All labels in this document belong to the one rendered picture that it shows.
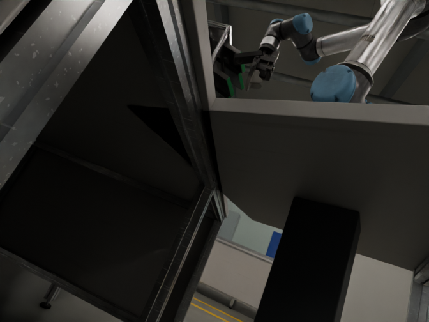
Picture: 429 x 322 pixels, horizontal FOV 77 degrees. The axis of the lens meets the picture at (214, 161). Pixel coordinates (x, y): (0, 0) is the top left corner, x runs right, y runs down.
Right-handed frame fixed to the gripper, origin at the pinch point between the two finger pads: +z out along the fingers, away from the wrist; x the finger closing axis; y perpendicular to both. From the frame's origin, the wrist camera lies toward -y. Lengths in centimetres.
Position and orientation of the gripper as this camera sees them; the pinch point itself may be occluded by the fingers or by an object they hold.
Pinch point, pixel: (245, 87)
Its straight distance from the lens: 110.7
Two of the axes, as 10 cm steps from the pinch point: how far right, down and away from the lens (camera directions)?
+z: -3.8, 8.7, -3.1
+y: 9.2, 3.4, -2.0
